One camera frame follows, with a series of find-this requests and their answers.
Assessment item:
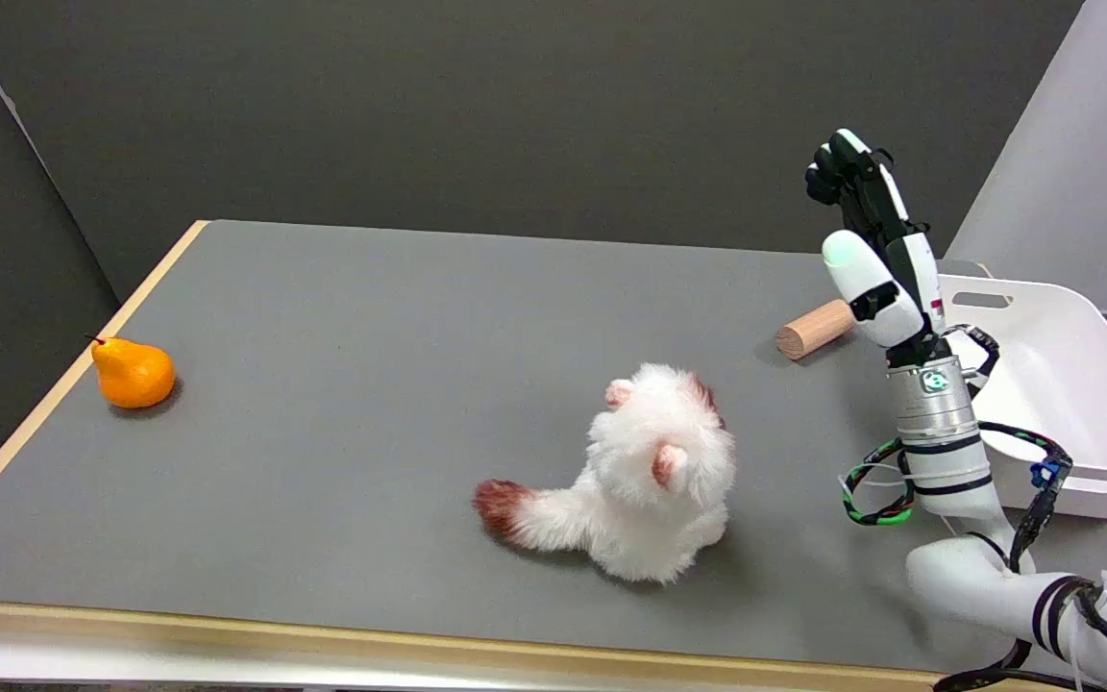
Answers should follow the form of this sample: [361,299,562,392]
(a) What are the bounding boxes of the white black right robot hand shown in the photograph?
[804,129,947,368]

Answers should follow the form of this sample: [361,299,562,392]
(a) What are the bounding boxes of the white fluffy plush toy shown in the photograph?
[473,362,738,585]

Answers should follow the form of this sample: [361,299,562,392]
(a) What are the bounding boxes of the wooden cylinder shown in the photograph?
[775,299,855,361]

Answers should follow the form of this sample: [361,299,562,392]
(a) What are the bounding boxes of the white plastic bin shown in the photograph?
[934,274,1107,520]

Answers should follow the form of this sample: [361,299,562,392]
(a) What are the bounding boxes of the white panel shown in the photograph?
[945,0,1107,316]

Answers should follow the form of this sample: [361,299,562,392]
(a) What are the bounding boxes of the orange pear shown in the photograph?
[87,335,177,410]

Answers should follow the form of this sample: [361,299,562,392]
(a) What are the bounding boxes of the black green braided cable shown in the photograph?
[840,325,1107,692]

